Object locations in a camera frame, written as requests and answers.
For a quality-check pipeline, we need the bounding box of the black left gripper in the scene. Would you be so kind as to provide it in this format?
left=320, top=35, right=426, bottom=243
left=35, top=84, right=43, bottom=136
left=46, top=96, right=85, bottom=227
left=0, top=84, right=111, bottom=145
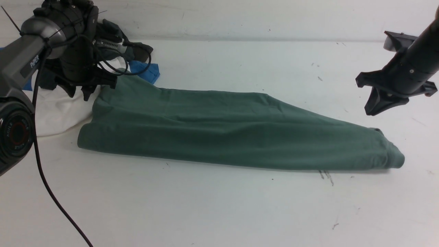
left=43, top=58, right=118, bottom=102

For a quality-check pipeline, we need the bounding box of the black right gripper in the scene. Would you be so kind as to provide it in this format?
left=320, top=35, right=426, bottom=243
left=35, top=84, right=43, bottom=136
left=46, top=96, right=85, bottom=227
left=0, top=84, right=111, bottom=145
left=355, top=69, right=438, bottom=116

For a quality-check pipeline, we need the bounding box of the green long sleeve shirt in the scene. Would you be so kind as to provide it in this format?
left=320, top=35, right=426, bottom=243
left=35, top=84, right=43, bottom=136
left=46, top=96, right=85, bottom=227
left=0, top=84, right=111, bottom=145
left=77, top=76, right=405, bottom=170

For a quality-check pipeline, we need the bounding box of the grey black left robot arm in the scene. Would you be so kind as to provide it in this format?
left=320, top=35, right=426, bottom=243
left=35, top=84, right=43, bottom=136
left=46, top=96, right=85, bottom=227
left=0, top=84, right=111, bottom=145
left=0, top=0, right=117, bottom=175

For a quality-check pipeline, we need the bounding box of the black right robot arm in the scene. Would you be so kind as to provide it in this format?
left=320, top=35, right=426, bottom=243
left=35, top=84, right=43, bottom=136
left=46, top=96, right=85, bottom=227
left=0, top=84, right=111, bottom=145
left=356, top=12, right=439, bottom=116

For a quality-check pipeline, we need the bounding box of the white shirt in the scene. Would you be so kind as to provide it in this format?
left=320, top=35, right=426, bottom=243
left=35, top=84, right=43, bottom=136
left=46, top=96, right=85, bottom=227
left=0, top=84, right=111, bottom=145
left=35, top=74, right=101, bottom=137

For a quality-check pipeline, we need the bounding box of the dark grey shirt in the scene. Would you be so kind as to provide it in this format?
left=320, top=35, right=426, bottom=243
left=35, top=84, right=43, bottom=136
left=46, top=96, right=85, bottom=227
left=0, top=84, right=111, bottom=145
left=39, top=19, right=154, bottom=90

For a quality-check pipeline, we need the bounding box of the blue shirt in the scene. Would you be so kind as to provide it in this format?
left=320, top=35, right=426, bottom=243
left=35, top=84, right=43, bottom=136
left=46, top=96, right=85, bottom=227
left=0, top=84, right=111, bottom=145
left=0, top=46, right=161, bottom=91

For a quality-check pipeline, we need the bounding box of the black left camera cable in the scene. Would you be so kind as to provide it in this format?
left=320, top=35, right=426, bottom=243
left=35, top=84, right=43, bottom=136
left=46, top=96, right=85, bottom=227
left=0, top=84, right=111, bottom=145
left=0, top=5, right=154, bottom=247

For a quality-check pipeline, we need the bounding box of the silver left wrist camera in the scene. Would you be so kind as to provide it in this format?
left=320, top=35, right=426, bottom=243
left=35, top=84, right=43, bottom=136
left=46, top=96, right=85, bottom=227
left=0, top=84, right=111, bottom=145
left=94, top=38, right=127, bottom=54

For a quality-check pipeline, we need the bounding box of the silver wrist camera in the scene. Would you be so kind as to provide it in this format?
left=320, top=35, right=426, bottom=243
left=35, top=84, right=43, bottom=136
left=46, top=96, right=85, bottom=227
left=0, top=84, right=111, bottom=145
left=94, top=38, right=127, bottom=54
left=383, top=31, right=418, bottom=52

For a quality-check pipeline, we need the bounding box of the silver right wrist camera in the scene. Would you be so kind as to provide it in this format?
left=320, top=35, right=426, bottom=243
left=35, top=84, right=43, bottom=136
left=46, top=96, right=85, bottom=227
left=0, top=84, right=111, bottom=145
left=383, top=31, right=418, bottom=52

